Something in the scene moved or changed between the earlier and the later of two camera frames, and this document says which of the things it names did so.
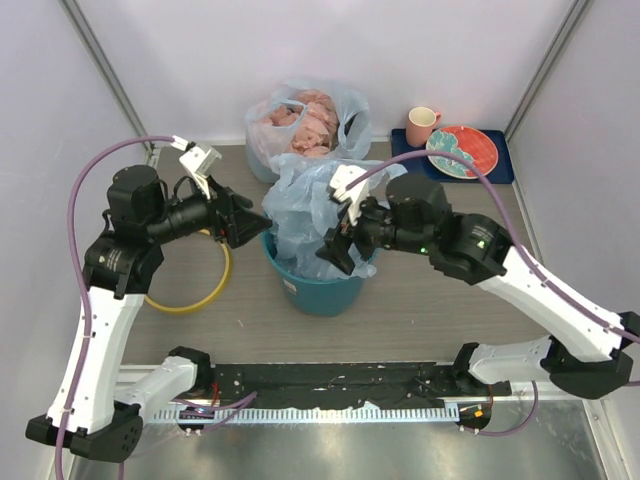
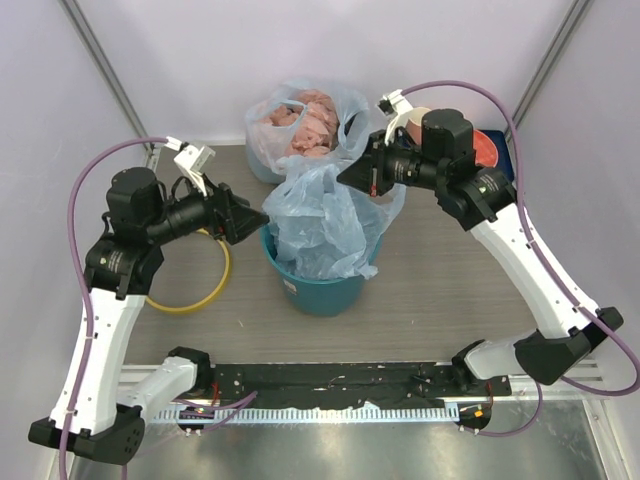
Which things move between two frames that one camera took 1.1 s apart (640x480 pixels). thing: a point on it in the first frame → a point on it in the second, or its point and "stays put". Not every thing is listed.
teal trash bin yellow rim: [316, 296] stays put
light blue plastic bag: [304, 216] stays put
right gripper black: [336, 250] → [367, 174]
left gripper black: [229, 224] stays put
